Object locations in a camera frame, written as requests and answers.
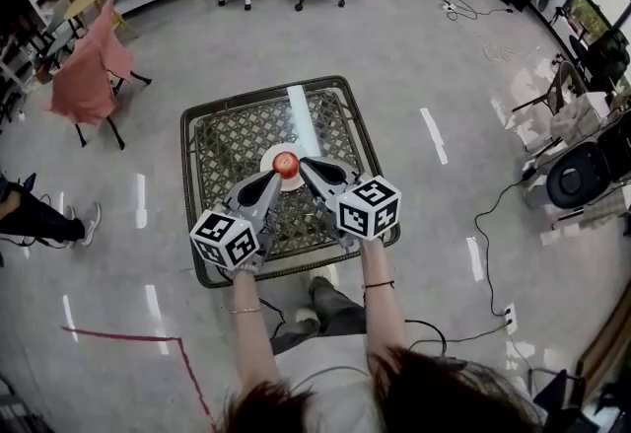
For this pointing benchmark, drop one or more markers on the black metal chair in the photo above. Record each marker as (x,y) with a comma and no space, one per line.
(562,396)

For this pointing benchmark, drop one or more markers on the rattan glass-top coffee table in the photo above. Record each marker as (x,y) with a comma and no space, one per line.
(231,140)

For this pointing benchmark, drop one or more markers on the person's left white shoe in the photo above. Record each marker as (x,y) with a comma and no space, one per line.
(305,315)

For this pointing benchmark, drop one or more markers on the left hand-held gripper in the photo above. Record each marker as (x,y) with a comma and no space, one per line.
(224,241)

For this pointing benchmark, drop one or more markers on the red apple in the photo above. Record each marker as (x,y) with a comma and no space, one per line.
(286,165)

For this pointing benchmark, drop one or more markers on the white plate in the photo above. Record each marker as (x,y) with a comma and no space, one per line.
(291,183)

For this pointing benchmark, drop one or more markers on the person's white t-shirt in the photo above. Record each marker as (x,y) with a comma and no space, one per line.
(325,382)

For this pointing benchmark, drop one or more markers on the person's right forearm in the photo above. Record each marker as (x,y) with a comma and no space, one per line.
(382,312)

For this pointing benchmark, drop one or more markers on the black-legged chair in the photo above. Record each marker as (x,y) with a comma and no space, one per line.
(116,135)

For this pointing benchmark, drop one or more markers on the red floor tape line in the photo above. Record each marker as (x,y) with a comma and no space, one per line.
(123,336)

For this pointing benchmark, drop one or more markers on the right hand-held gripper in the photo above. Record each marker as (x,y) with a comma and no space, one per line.
(367,211)

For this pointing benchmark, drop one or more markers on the pink cloth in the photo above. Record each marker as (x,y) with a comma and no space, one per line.
(89,76)

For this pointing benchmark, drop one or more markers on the person's left forearm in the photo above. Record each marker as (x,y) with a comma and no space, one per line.
(251,337)

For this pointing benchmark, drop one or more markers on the white power strip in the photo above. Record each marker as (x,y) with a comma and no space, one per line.
(511,320)
(447,4)

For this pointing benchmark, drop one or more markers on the black gaming chair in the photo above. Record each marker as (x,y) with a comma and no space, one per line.
(609,56)

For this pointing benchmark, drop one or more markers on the black grey machine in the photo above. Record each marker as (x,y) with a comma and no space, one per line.
(572,182)

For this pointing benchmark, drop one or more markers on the brown chair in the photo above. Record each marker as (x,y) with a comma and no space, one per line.
(567,86)

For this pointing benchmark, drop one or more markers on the person's grey trousers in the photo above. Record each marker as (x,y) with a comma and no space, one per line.
(340,312)

